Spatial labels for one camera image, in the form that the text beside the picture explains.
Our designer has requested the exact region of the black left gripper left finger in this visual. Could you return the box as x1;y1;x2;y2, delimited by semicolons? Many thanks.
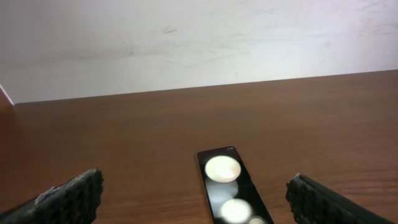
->
1;168;104;224

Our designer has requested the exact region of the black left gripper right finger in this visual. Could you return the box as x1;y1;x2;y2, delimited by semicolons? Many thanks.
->
285;174;393;224

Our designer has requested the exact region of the black smartphone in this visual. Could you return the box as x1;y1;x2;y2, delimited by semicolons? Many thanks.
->
197;146;274;224

